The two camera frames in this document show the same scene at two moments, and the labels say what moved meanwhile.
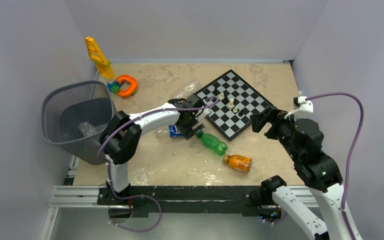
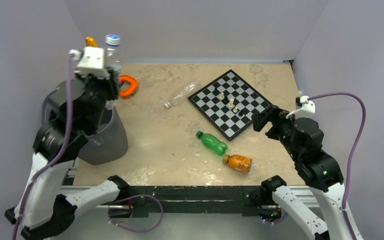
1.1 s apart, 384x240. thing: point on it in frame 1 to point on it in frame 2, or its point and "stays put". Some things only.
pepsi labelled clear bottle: [172, 131] to [114, 58]
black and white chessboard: [237, 101] stays put
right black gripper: [258, 120] stays put
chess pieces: [230, 105] stays put
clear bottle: [189, 89] stays put
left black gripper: [190, 132] to [111, 80]
